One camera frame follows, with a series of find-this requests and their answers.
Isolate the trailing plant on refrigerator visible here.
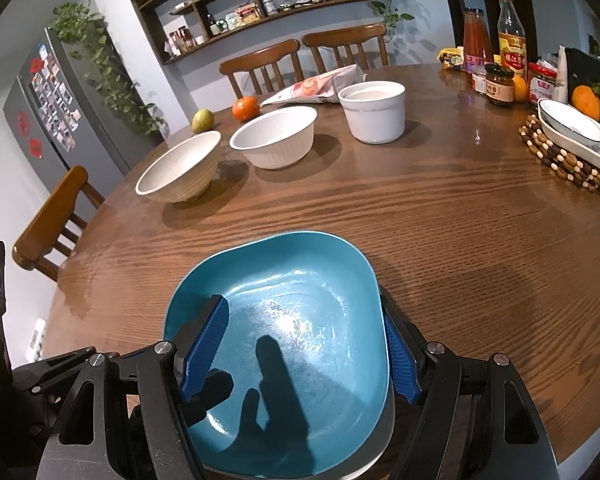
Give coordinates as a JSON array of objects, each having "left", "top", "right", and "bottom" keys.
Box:
[{"left": 50, "top": 2, "right": 166, "bottom": 138}]

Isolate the wooden chair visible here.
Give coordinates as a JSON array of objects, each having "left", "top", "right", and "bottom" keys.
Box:
[
  {"left": 302, "top": 23, "right": 388, "bottom": 73},
  {"left": 219, "top": 39, "right": 301, "bottom": 100},
  {"left": 12, "top": 165, "right": 106, "bottom": 283}
]

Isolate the white ribbed bowl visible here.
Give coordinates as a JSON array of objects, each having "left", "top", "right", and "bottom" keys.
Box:
[{"left": 229, "top": 106, "right": 318, "bottom": 170}]

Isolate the yellow snack packet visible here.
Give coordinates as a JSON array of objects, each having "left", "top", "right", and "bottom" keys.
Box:
[{"left": 439, "top": 46, "right": 466, "bottom": 71}]

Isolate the narrow dark door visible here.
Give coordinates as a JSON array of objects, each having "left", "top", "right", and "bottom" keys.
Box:
[{"left": 437, "top": 0, "right": 462, "bottom": 46}]

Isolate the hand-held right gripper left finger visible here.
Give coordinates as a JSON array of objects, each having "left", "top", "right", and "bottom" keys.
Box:
[{"left": 35, "top": 295, "right": 231, "bottom": 480}]

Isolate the cream smooth bowl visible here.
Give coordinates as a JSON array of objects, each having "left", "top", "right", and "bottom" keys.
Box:
[{"left": 135, "top": 131, "right": 222, "bottom": 204}]

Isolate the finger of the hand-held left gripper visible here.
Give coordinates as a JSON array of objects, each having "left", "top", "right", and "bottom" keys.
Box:
[{"left": 180, "top": 367, "right": 236, "bottom": 426}]

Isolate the trailing plant beside shelf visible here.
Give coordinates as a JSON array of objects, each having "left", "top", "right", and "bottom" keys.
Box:
[{"left": 367, "top": 0, "right": 416, "bottom": 41}]

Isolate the white deep straight-sided bowl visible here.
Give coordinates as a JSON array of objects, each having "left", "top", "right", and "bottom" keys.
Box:
[{"left": 338, "top": 81, "right": 407, "bottom": 144}]

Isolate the wooden beaded trivet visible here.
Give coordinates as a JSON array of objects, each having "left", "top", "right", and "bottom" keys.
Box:
[{"left": 518, "top": 114, "right": 600, "bottom": 192}]

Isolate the black bag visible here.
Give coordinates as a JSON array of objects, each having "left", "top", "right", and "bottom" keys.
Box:
[{"left": 562, "top": 47, "right": 600, "bottom": 126}]

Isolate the white rectangular dish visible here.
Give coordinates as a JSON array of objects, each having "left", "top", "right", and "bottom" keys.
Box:
[{"left": 537, "top": 110, "right": 600, "bottom": 177}]

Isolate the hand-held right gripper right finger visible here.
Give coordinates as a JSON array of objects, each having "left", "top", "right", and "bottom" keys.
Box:
[{"left": 377, "top": 294, "right": 561, "bottom": 480}]

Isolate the white wall outlet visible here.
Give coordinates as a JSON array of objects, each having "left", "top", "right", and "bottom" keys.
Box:
[{"left": 27, "top": 317, "right": 47, "bottom": 361}]

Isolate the white plastic packet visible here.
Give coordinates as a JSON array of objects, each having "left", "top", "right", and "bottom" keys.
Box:
[{"left": 552, "top": 45, "right": 571, "bottom": 103}]

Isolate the orange tangerine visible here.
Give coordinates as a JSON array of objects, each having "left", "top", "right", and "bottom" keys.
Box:
[{"left": 231, "top": 96, "right": 259, "bottom": 122}]

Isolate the grey refrigerator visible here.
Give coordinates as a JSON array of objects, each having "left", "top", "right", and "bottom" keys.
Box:
[{"left": 2, "top": 25, "right": 168, "bottom": 196}]

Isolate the red ketchup bottle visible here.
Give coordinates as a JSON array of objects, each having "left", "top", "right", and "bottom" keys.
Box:
[{"left": 462, "top": 7, "right": 493, "bottom": 86}]

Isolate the pink snack bag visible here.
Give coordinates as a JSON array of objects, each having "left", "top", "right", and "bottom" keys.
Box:
[{"left": 260, "top": 64, "right": 367, "bottom": 107}]

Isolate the green pear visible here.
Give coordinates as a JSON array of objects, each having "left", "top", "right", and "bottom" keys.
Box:
[{"left": 191, "top": 109, "right": 216, "bottom": 134}]

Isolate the vinegar bottle with yellow cap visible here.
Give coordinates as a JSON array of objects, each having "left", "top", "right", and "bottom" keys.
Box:
[{"left": 496, "top": 0, "right": 528, "bottom": 68}]

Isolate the white blue-rimmed dish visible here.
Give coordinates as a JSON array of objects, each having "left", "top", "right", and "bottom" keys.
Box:
[{"left": 537, "top": 99, "right": 600, "bottom": 143}]

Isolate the blue plate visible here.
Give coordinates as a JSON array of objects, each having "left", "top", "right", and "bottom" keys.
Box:
[{"left": 163, "top": 231, "right": 390, "bottom": 478}]

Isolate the brown sauce jar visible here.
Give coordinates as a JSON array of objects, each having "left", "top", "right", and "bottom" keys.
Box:
[{"left": 484, "top": 63, "right": 516, "bottom": 107}]

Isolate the orange fruit with leaf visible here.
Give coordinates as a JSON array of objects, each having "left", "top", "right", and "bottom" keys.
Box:
[{"left": 571, "top": 82, "right": 600, "bottom": 122}]

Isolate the red sauce jar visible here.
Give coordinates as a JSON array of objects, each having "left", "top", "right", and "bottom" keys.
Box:
[{"left": 527, "top": 62, "right": 557, "bottom": 106}]

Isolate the cluster of refrigerator photo magnets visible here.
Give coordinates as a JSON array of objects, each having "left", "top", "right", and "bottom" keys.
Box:
[{"left": 30, "top": 45, "right": 81, "bottom": 151}]

